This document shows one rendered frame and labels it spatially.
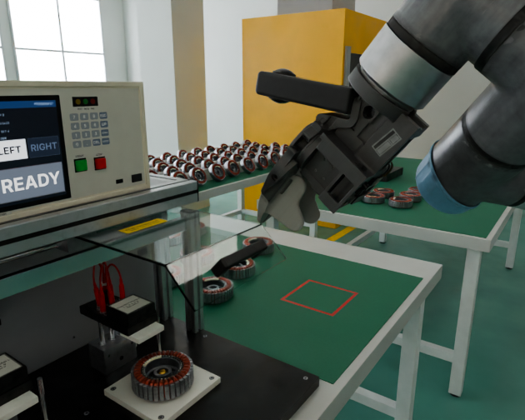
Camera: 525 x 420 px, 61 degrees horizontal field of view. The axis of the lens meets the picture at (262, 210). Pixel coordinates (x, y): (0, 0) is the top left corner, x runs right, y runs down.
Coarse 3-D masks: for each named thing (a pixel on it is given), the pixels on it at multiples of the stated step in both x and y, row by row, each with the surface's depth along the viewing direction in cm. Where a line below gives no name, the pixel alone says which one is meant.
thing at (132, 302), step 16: (96, 304) 87; (112, 304) 82; (128, 304) 82; (144, 304) 82; (96, 320) 84; (112, 320) 81; (128, 320) 79; (144, 320) 82; (112, 336) 88; (128, 336) 79; (144, 336) 79
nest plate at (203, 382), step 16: (112, 384) 82; (128, 384) 82; (192, 384) 82; (208, 384) 82; (128, 400) 78; (144, 400) 78; (176, 400) 78; (192, 400) 78; (144, 416) 74; (160, 416) 74; (176, 416) 75
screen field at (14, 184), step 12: (12, 168) 66; (24, 168) 68; (36, 168) 69; (48, 168) 71; (60, 168) 73; (0, 180) 65; (12, 180) 67; (24, 180) 68; (36, 180) 70; (48, 180) 71; (60, 180) 73; (0, 192) 66; (12, 192) 67; (24, 192) 68; (36, 192) 70; (48, 192) 72
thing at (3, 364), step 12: (0, 360) 66; (12, 360) 66; (0, 372) 63; (12, 372) 63; (24, 372) 64; (0, 384) 61; (12, 384) 63; (24, 384) 64; (0, 396) 62; (12, 396) 63; (24, 396) 64; (36, 396) 64; (0, 408) 61; (12, 408) 61; (24, 408) 62
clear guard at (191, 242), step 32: (128, 224) 82; (160, 224) 82; (192, 224) 82; (224, 224) 82; (256, 224) 82; (160, 256) 67; (192, 256) 68; (224, 256) 72; (192, 288) 64; (224, 288) 68
